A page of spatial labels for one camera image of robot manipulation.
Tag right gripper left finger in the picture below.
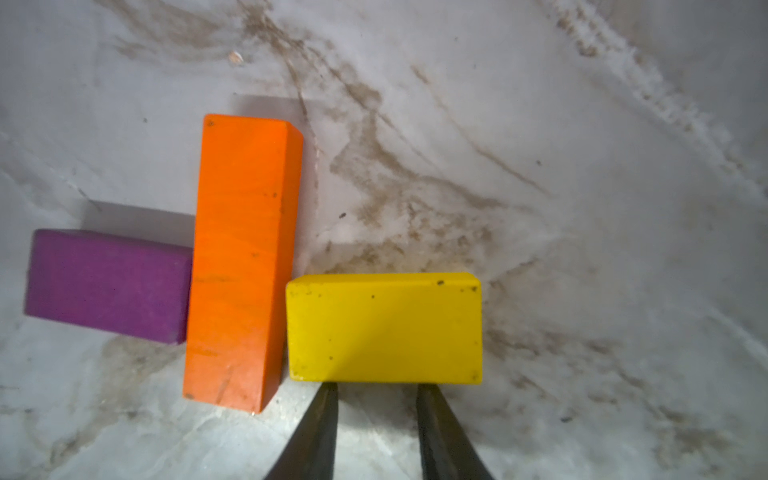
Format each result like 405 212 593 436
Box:
265 383 339 479

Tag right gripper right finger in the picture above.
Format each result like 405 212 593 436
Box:
416 384 493 479

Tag orange long block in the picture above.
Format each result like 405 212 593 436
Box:
183 114 304 413

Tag yellow short block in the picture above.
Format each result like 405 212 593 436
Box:
286 272 483 384

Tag purple block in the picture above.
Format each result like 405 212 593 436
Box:
24 229 193 345

